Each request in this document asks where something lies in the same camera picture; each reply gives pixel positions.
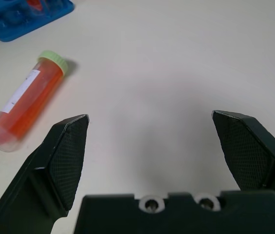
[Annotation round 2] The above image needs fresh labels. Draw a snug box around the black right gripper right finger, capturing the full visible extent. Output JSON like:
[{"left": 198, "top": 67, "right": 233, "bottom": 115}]
[{"left": 211, "top": 110, "right": 275, "bottom": 191}]

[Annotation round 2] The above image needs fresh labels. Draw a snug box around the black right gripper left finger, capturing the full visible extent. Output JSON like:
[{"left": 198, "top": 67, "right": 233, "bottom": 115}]
[{"left": 0, "top": 114, "right": 90, "bottom": 234}]

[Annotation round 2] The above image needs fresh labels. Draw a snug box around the orange tube with green cap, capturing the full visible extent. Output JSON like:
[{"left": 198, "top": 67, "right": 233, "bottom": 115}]
[{"left": 0, "top": 50, "right": 69, "bottom": 154}]

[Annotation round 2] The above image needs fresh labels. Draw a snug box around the blue tube rack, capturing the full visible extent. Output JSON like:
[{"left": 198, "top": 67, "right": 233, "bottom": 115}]
[{"left": 0, "top": 0, "right": 75, "bottom": 42}]

